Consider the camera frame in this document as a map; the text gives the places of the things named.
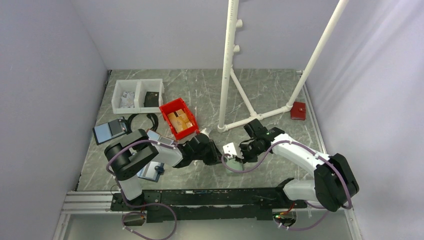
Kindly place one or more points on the red plastic bin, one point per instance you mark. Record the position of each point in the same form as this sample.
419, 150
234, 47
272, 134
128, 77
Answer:
174, 105

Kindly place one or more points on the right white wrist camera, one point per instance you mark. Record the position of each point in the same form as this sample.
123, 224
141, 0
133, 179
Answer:
231, 151

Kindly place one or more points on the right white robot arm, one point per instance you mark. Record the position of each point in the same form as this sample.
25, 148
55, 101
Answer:
333, 184

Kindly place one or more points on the brown boxes in red bin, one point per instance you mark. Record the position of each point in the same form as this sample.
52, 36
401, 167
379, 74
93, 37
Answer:
179, 120

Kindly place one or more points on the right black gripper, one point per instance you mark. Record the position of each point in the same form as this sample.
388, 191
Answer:
244, 158

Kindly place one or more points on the white two-compartment bin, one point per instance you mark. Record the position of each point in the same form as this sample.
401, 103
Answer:
140, 87

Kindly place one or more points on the white PVC pipe frame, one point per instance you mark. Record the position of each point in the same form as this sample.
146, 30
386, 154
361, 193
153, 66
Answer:
274, 34

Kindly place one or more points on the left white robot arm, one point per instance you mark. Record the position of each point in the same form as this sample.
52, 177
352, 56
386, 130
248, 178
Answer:
130, 154

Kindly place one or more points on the black wallet in bin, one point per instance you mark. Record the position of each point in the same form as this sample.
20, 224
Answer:
151, 99

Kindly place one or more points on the red leather wallet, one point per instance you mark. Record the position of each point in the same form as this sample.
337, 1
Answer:
298, 111

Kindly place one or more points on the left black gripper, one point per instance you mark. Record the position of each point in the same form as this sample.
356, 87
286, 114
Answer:
215, 156

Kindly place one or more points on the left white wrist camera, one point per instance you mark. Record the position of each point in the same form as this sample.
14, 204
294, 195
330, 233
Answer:
206, 131

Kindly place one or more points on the navy blue card holder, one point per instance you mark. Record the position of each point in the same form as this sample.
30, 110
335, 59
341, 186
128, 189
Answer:
152, 171

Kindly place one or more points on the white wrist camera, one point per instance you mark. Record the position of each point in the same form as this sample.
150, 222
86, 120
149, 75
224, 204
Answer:
231, 151
206, 131

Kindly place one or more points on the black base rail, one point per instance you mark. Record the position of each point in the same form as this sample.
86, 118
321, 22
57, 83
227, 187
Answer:
207, 204

